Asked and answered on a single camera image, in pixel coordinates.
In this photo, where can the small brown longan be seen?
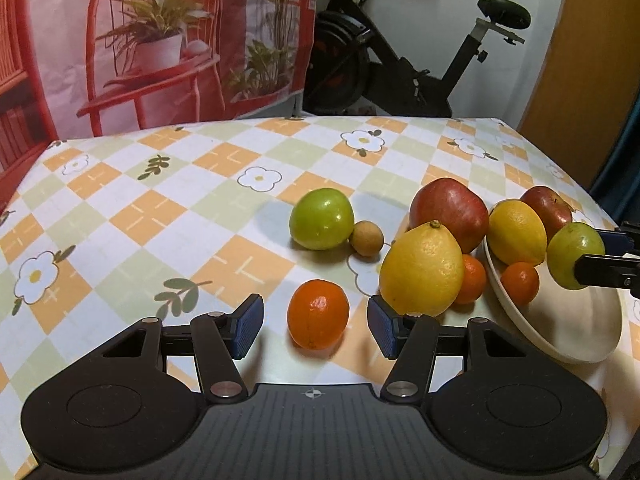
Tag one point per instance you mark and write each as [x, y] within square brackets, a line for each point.
[367, 239]

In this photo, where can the large yellow lemon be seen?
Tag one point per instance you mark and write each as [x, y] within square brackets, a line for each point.
[423, 271]

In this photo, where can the green apple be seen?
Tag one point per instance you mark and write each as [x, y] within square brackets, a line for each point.
[574, 240]
[322, 219]

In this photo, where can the checkered floral tablecloth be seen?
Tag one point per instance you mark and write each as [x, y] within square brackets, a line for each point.
[178, 221]

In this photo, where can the pink printed backdrop cloth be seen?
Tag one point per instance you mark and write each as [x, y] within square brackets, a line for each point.
[78, 68]

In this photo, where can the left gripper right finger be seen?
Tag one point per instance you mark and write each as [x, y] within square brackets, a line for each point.
[410, 340]

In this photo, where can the cream fruit bowl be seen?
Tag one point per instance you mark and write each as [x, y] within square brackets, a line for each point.
[574, 326]

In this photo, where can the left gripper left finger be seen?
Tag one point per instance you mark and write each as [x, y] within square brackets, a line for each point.
[219, 339]

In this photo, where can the left small orange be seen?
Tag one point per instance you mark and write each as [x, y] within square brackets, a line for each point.
[317, 314]

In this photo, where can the yellow lemon in bowl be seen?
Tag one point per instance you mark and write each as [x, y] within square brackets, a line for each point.
[516, 233]

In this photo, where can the middle small orange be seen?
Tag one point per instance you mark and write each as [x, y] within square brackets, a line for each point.
[474, 281]

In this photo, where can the small orange in bowl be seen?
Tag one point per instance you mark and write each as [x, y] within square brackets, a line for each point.
[521, 282]

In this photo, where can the red apple in bowl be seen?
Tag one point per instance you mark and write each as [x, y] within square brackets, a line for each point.
[553, 211]

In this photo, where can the large red apple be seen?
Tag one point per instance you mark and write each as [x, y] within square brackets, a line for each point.
[453, 205]

